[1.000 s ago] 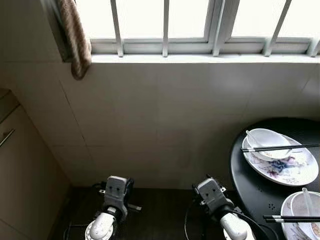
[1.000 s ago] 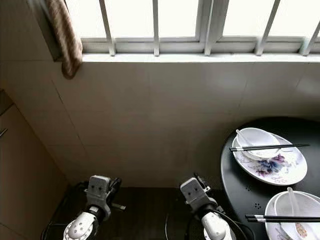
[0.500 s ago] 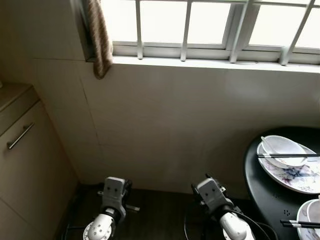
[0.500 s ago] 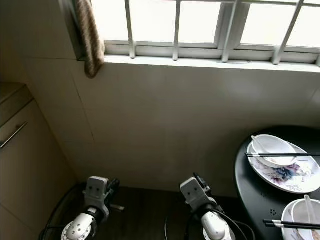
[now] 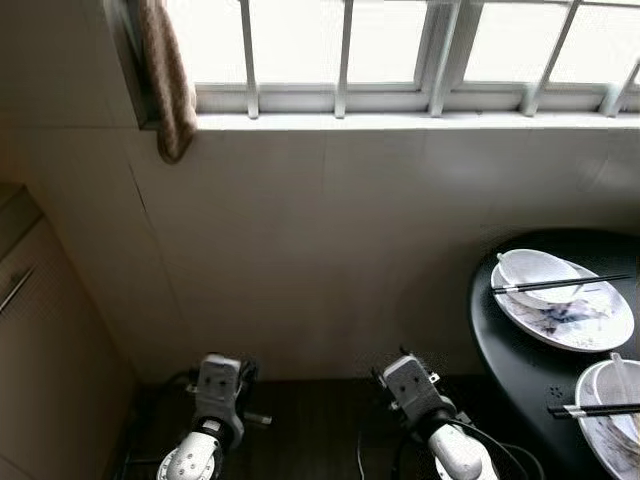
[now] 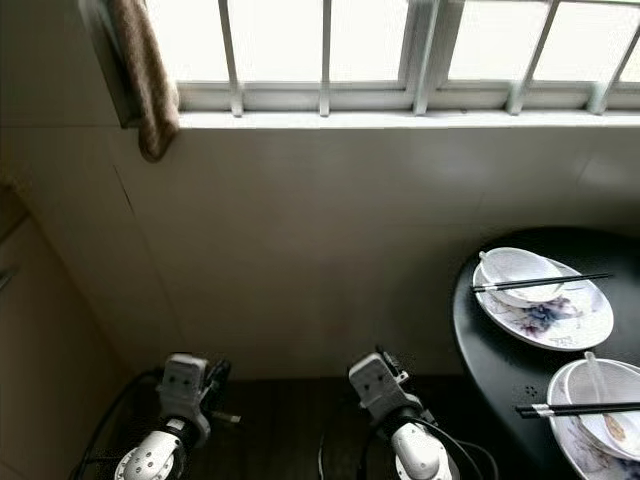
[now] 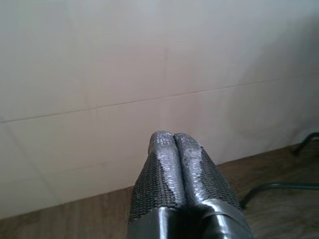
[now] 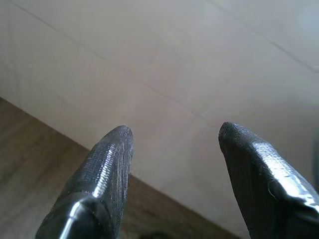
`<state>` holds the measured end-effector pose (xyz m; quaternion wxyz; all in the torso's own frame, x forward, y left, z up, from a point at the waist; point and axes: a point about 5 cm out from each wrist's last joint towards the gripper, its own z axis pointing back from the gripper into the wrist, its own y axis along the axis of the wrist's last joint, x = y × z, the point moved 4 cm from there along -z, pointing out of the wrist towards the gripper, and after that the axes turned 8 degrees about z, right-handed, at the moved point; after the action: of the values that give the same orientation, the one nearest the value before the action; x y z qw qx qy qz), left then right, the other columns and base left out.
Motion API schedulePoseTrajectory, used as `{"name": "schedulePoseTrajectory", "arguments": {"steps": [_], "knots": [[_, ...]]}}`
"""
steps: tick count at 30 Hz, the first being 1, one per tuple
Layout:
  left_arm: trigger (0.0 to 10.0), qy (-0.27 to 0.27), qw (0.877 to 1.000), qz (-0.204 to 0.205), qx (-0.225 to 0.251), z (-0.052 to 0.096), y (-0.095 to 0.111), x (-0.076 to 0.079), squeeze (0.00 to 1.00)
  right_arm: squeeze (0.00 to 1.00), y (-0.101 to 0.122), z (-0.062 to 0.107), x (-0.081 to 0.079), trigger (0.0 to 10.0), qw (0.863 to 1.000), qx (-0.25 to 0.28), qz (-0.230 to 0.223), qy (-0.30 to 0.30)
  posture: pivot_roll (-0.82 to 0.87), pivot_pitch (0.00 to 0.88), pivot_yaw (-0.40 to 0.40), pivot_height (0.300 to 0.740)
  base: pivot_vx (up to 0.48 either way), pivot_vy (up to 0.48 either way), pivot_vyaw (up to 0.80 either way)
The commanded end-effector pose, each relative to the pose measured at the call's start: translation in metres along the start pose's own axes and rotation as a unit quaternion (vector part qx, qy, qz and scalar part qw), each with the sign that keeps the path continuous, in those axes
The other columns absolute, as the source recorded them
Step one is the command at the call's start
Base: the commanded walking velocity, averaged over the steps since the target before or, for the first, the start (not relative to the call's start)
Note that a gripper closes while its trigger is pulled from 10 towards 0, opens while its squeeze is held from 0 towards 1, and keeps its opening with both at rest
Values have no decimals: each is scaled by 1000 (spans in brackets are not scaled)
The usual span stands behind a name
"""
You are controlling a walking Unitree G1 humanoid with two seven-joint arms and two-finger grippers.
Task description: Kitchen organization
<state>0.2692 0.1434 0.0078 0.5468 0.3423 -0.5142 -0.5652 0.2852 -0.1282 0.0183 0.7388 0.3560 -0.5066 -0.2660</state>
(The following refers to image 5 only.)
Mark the white bowl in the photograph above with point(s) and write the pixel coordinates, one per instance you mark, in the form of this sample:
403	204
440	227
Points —
598	385
540	268

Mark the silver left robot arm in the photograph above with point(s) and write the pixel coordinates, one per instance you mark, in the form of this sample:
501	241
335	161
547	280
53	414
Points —
190	462

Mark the beige cupboard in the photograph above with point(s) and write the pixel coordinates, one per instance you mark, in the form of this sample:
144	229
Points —
60	380

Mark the black chopstick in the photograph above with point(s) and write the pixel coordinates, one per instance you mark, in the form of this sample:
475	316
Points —
520	290
610	406
610	279
610	412

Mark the black round table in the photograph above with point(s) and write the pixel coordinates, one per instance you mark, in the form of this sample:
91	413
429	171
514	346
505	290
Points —
510	350

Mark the white framed window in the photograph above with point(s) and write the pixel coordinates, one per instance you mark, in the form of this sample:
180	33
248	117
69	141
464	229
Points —
300	100

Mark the brown curtain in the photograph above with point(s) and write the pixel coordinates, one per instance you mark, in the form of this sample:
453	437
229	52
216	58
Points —
170	90

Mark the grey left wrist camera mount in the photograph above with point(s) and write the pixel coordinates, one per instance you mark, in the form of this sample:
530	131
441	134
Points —
218	385

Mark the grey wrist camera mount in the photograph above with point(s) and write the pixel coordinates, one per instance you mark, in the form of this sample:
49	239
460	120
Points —
218	385
410	385

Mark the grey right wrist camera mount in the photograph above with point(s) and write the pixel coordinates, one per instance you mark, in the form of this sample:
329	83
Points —
410	385

